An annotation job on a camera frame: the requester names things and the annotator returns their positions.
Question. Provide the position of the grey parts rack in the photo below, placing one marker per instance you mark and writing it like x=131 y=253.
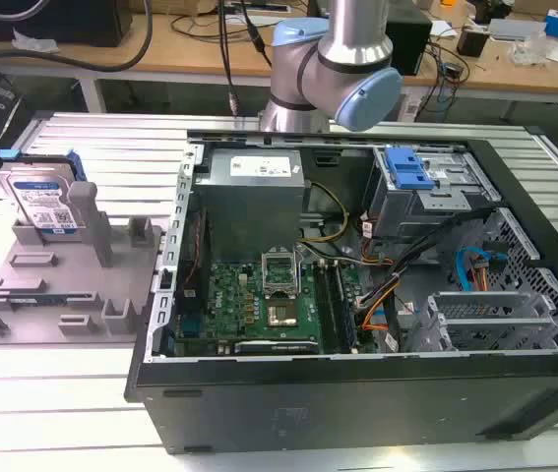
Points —
x=62 y=295

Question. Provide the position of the black monitor base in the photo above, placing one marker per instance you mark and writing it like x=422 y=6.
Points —
x=62 y=22

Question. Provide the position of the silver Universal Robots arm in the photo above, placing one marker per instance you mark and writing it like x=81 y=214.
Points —
x=337 y=64

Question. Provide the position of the black box on desk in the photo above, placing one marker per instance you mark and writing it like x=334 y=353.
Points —
x=406 y=41

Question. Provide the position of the wooden desk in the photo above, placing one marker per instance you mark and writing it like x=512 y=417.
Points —
x=200 y=49

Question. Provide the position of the hard disk in blue carrier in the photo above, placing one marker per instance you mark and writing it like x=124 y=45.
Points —
x=44 y=199

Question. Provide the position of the CPU socket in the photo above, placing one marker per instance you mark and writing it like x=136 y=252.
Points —
x=282 y=317

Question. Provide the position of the black open PC case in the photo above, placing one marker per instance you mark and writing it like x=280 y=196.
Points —
x=357 y=403

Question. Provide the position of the green motherboard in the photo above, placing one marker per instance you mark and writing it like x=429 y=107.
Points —
x=259 y=305

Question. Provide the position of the black RAM stick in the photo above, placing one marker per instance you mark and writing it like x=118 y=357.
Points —
x=346 y=305

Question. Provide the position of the blue drive cage latch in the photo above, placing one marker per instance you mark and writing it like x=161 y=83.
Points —
x=406 y=169

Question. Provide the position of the grey power supply unit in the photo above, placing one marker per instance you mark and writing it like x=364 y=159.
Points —
x=251 y=206

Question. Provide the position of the silver expansion slot brackets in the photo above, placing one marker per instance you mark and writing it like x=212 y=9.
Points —
x=485 y=319

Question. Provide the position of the metal drive cage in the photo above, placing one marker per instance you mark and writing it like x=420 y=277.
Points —
x=426 y=206

